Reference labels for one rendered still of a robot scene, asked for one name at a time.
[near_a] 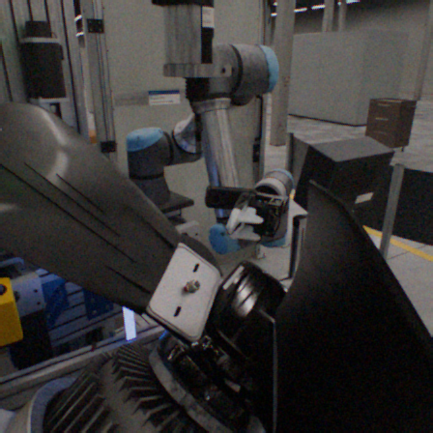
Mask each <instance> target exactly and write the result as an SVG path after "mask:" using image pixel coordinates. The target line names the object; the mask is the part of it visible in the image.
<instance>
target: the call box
mask: <svg viewBox="0 0 433 433"><path fill-rule="evenodd" d="M0 285H2V289H3V291H2V292H1V293H0V347H2V346H5V345H8V344H10V343H13V342H16V341H19V340H20V339H22V338H23V333H22V329H21V326H20V321H19V317H18V312H17V308H16V301H15V297H14V291H13V287H12V284H11V282H10V279H9V278H8V277H3V278H0Z"/></svg>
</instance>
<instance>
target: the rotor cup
mask: <svg viewBox="0 0 433 433"><path fill-rule="evenodd" d="M241 266H242V267H244V269H243V270H242V271H241V272H240V273H239V274H238V275H237V276H236V278H235V279H234V280H233V281H232V283H231V284H230V285H229V286H228V287H227V289H226V290H225V289H224V288H223V286H224V284H225V283H227V282H228V281H229V279H230V278H231V277H232V275H233V273H234V272H235V271H237V270H238V269H239V268H240V267H241ZM288 290H289V289H288V288H287V287H286V286H285V285H283V284H282V283H281V282H279V281H278V280H277V279H275V278H274V277H273V276H272V275H270V273H268V272H267V271H264V270H263V269H261V268H260V267H258V266H257V265H256V264H254V263H253V262H251V261H249V260H245V259H243V260H242V261H241V262H239V263H238V264H237V265H236V266H235V268H234V269H233V270H232V271H231V273H230V274H229V275H228V276H227V277H226V278H225V279H224V280H223V281H222V282H221V283H220V284H219V286H218V289H217V292H216V295H215V298H214V301H213V304H212V306H211V308H210V311H209V314H208V317H207V321H206V324H205V327H204V329H203V332H202V333H201V336H200V337H199V339H196V340H194V341H192V344H191V346H190V347H188V346H187V345H186V344H185V343H184V342H183V341H182V340H180V339H178V338H176V337H175V336H174V335H172V334H171V332H169V331H168V330H166V332H165V333H164V334H163V335H162V336H161V338H160V349H161V350H162V352H163V353H164V355H165V357H166V358H167V359H168V360H169V362H170V363H171V364H172V366H173V368H174V370H176V371H177V372H178V374H179V375H180V376H181V377H182V378H183V380H184V381H186V383H187V384H188V385H189V386H190V387H191V388H192V390H193V391H195V392H196V393H197V395H198V396H199V397H200V398H202V399H203V400H204V401H206V402H207V403H208V404H209V406H210V407H211V408H213V409H214V410H215V411H217V412H218V413H220V415H221V416H222V417H224V418H225V419H226V420H229V421H230V422H232V424H234V425H235V426H237V427H238V428H240V429H242V430H244V431H245V432H247V433H262V432H263V431H264V428H263V426H262V424H261V422H260V420H259V419H258V417H257V416H256V413H255V411H254V408H253V406H252V378H247V377H246V376H245V373H244V360H245V358H252V309H253V308H256V309H257V310H262V311H264V312H265V313H267V314H268V316H270V317H272V318H274V317H275V313H276V311H277V309H278V307H279V306H280V303H281V301H282V300H283V298H284V296H285V294H286V293H287V292H288Z"/></svg>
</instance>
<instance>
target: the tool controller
mask: <svg viewBox="0 0 433 433"><path fill-rule="evenodd" d="M394 154H395V151H394V150H393V149H391V148H390V147H388V146H386V145H384V144H382V143H379V142H378V141H376V140H374V139H372V138H370V137H368V136H366V137H359V138H354V139H348V140H335V141H329V142H323V143H316V144H311V145H309V146H308V148H307V151H306V154H305V157H304V163H303V169H302V172H301V174H300V178H299V180H298V183H297V186H296V189H295V192H294V198H293V200H294V202H295V203H296V204H297V205H299V206H300V207H301V208H302V209H305V211H306V212H307V195H308V181H310V180H312V181H313V182H315V183H317V185H320V186H322V187H324V188H326V189H328V190H329V191H330V192H331V193H333V194H335V195H336V196H338V197H340V198H342V199H343V200H345V201H346V203H347V204H348V206H349V207H350V208H351V210H353V209H356V208H359V207H362V206H365V205H369V204H372V202H373V200H374V198H375V196H376V194H377V192H378V190H379V187H380V186H381V184H382V181H383V178H384V176H385V175H386V173H387V171H388V168H389V166H390V161H391V159H392V157H393V155H394Z"/></svg>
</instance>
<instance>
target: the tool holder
mask: <svg viewBox="0 0 433 433"><path fill-rule="evenodd" d="M151 3H152V4H154V5H157V6H160V7H163V12H164V30H165V44H164V47H165V63H166V64H167V65H163V73H162V75H163V76H169V77H225V76H231V73H234V68H231V64H201V19H200V7H204V6H206V0H151Z"/></svg>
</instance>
